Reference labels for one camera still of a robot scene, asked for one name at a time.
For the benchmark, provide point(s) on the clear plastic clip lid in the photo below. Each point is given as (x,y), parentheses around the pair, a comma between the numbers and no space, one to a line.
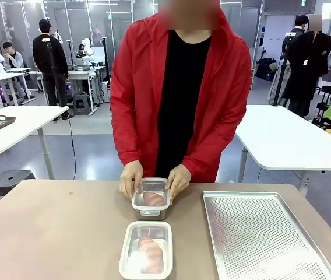
(149,224)
(151,182)

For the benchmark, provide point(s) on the golden brown croissant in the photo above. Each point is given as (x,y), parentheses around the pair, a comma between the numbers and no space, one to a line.
(154,199)
(151,253)

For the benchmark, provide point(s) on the stainless steel rectangular container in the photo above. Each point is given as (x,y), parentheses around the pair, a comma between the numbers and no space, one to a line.
(132,259)
(151,215)

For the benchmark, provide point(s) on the person's right forearm red sleeve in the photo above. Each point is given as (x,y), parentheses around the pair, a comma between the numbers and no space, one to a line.
(126,146)

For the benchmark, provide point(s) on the person's left forearm red sleeve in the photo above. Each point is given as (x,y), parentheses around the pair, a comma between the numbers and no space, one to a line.
(209,154)

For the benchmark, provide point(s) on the person's left hand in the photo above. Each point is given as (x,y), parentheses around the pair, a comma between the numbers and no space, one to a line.
(180,179)

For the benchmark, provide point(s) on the person's right hand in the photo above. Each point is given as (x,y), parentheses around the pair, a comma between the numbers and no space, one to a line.
(130,178)

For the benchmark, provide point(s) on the person in black coat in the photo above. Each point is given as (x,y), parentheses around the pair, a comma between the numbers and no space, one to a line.
(308,67)

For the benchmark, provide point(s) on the white rounded table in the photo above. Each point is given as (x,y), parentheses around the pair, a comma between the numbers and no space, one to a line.
(285,140)

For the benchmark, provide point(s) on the black bag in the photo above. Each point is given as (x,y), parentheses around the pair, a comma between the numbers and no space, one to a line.
(266,68)

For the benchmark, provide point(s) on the person in red jacket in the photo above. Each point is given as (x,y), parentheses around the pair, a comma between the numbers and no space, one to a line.
(183,87)

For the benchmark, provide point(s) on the perforated metal baking tray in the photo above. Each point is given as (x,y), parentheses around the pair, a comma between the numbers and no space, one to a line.
(256,239)

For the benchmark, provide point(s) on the grey background workbench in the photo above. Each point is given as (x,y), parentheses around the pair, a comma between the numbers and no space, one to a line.
(84,71)

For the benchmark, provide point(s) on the grey step stool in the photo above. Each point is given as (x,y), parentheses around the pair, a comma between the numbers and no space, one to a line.
(81,103)

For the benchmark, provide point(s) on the standing person in black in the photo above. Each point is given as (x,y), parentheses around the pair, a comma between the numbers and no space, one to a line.
(50,58)

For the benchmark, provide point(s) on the seated person in grey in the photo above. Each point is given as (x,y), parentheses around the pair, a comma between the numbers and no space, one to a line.
(12,59)

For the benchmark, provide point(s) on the white side table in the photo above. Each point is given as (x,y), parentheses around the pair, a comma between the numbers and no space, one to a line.
(14,137)

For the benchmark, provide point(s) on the grey metal stool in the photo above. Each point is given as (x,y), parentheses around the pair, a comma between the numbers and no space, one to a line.
(11,178)

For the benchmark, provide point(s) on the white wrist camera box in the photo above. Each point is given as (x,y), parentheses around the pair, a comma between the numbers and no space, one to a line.
(330,11)

